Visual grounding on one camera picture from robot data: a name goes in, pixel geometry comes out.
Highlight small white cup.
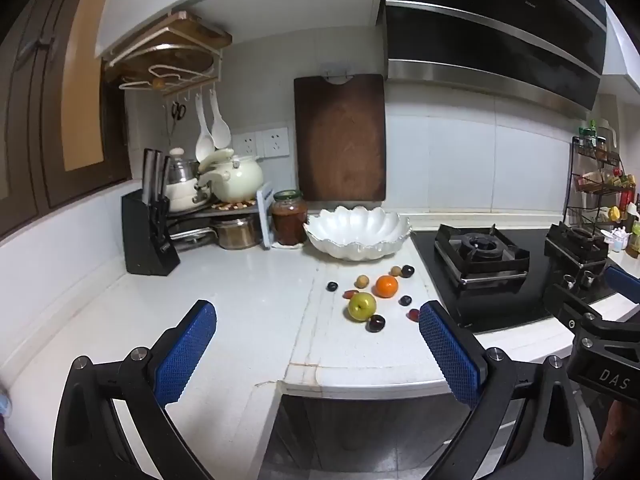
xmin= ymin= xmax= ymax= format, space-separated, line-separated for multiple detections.
xmin=600 ymin=227 xmax=631 ymax=253

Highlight black glass gas stove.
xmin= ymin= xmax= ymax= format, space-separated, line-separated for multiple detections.
xmin=411 ymin=227 xmax=640 ymax=336

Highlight white wire hanging rack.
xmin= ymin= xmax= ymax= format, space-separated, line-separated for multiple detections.
xmin=102 ymin=10 xmax=233 ymax=101

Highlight black wire spice rack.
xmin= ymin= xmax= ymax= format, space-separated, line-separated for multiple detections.
xmin=562 ymin=135 xmax=640 ymax=233

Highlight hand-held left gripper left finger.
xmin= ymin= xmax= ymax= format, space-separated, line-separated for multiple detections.
xmin=52 ymin=300 xmax=218 ymax=480

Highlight white rice spoon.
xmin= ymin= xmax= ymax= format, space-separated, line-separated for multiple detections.
xmin=209 ymin=89 xmax=232 ymax=150
xmin=194 ymin=92 xmax=216 ymax=162

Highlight black kitchen scissors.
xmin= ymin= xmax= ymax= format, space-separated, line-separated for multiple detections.
xmin=169 ymin=101 xmax=187 ymax=136

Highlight steel tray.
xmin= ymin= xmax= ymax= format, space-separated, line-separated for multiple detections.
xmin=170 ymin=227 xmax=218 ymax=253

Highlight black knife block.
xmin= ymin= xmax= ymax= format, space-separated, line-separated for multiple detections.
xmin=121 ymin=189 xmax=181 ymax=276

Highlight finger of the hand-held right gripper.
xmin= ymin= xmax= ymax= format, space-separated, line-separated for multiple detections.
xmin=603 ymin=266 xmax=640 ymax=306
xmin=544 ymin=284 xmax=603 ymax=331

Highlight light wooden board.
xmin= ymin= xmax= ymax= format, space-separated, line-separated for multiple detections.
xmin=105 ymin=12 xmax=233 ymax=83

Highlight cream ceramic kettle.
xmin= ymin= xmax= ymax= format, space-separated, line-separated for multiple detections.
xmin=197 ymin=149 xmax=265 ymax=203

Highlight black burner grate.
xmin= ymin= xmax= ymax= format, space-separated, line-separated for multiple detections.
xmin=544 ymin=221 xmax=611 ymax=271
xmin=434 ymin=224 xmax=531 ymax=288

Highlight white wall socket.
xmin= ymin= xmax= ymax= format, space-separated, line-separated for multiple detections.
xmin=231 ymin=131 xmax=257 ymax=158
xmin=256 ymin=127 xmax=291 ymax=157

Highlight glass jar of red sauce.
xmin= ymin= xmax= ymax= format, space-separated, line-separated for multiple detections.
xmin=271 ymin=190 xmax=309 ymax=247

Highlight grey wall hook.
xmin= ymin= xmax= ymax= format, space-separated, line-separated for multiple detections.
xmin=320 ymin=62 xmax=358 ymax=83

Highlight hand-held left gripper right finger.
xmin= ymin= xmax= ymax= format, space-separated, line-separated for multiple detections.
xmin=419 ymin=301 xmax=586 ymax=480

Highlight grey lower cabinet door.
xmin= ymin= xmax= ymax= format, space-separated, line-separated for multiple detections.
xmin=260 ymin=392 xmax=481 ymax=480

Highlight steel cooking pot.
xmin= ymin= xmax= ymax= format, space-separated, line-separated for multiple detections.
xmin=212 ymin=215 xmax=262 ymax=250

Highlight black range hood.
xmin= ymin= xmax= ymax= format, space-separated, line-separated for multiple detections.
xmin=375 ymin=0 xmax=608 ymax=111

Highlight metal pot shelf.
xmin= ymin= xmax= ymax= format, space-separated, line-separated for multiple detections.
xmin=167 ymin=200 xmax=263 ymax=252

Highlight brown wooden cutting board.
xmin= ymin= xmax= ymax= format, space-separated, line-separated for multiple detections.
xmin=293 ymin=74 xmax=387 ymax=203

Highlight brown wooden window frame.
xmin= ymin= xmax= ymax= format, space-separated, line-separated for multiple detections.
xmin=0 ymin=0 xmax=136 ymax=241

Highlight green apple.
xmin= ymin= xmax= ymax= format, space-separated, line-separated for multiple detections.
xmin=348 ymin=292 xmax=377 ymax=322

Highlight white pot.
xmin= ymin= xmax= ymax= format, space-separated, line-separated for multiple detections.
xmin=165 ymin=180 xmax=213 ymax=212

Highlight white scalloped bowl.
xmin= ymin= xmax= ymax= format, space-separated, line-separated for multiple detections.
xmin=303 ymin=205 xmax=412 ymax=262

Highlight person's right hand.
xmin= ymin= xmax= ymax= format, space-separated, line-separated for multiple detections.
xmin=595 ymin=402 xmax=640 ymax=480

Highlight row of condiment bottles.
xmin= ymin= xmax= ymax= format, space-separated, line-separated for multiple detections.
xmin=572 ymin=120 xmax=640 ymax=256

